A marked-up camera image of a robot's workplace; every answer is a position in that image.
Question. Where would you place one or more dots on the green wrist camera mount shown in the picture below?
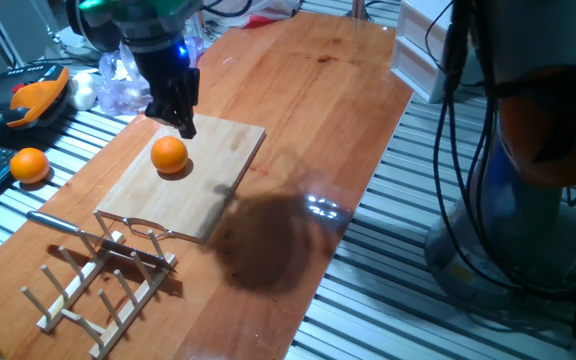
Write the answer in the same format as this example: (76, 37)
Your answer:
(118, 6)

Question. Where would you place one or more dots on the black round device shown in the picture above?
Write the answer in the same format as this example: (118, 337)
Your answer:
(93, 35)

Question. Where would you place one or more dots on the white plastic bag red print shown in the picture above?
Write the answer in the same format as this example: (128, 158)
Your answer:
(268, 10)

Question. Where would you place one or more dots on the white garlic bulb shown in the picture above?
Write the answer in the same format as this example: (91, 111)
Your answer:
(83, 90)

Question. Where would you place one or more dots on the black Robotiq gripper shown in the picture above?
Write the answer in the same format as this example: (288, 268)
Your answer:
(165, 75)

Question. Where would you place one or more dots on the clear crinkled plastic bag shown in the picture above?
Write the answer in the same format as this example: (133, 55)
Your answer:
(123, 92)

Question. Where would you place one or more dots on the steel kitchen knife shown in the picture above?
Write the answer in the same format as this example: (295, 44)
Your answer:
(53, 222)

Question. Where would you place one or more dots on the round orange fruit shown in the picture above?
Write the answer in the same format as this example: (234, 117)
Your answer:
(169, 155)
(29, 165)

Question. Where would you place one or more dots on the orange black teach pendant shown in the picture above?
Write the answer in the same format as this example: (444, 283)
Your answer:
(33, 97)

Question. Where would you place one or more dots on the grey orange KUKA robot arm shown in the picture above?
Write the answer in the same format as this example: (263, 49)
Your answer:
(543, 240)

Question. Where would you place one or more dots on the wooden peg dish rack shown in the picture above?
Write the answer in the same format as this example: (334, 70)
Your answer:
(128, 305)

